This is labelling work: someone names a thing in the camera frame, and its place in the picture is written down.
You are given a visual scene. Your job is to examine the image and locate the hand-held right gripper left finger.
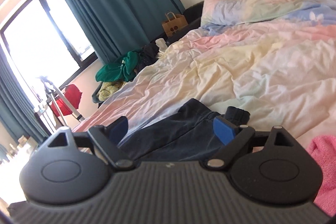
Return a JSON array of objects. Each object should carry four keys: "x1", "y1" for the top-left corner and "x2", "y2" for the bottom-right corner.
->
[{"x1": 39, "y1": 116, "x2": 135, "y2": 169}]

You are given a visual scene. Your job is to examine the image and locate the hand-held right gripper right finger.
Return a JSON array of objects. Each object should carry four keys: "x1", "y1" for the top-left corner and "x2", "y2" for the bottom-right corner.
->
[{"x1": 207, "y1": 116, "x2": 300, "y2": 169}]

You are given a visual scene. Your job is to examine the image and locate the dark pants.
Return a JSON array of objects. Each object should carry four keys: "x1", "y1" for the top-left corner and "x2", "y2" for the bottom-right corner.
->
[{"x1": 118, "y1": 98, "x2": 250, "y2": 161}]

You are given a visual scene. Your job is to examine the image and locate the dark clothes pile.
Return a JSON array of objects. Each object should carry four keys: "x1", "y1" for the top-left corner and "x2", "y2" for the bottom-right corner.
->
[{"x1": 136, "y1": 44, "x2": 160, "y2": 75}]

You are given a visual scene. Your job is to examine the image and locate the yellow knit garment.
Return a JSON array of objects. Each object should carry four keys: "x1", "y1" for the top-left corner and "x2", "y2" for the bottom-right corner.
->
[{"x1": 96, "y1": 81, "x2": 126, "y2": 102}]

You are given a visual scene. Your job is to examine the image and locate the red garment on hanger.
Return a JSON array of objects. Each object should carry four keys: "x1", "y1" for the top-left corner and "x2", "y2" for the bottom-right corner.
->
[{"x1": 51, "y1": 84, "x2": 82, "y2": 117}]

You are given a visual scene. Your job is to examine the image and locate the green garment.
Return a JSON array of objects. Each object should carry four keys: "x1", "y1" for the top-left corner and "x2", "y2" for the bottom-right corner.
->
[{"x1": 95, "y1": 51, "x2": 139, "y2": 83}]

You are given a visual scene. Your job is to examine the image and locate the pastel duvet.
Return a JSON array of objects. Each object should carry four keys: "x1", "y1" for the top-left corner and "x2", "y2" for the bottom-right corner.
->
[{"x1": 71, "y1": 0, "x2": 336, "y2": 156}]

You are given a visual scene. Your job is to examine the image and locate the white crumpled cloth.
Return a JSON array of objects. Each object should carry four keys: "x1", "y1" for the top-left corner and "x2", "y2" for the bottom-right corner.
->
[{"x1": 155, "y1": 38, "x2": 167, "y2": 52}]

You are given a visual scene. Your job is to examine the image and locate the row of cosmetic bottles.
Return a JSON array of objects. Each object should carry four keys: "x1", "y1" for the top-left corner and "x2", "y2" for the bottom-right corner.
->
[{"x1": 5, "y1": 135, "x2": 37, "y2": 164}]

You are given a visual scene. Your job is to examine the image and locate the pink fluffy towel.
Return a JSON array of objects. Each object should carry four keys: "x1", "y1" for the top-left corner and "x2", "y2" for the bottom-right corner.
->
[{"x1": 306, "y1": 135, "x2": 336, "y2": 218}]

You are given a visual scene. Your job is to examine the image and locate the brown paper bag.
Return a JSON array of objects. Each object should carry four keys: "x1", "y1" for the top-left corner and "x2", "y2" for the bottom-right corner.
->
[{"x1": 161, "y1": 11, "x2": 188, "y2": 38}]

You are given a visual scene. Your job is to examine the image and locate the dark framed window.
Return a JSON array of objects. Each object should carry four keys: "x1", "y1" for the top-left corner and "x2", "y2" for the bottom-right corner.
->
[{"x1": 0, "y1": 0, "x2": 99, "y2": 98}]

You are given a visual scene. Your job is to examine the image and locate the pastel pillow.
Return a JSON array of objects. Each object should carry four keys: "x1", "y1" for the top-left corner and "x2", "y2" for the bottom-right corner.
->
[{"x1": 201, "y1": 0, "x2": 336, "y2": 28}]

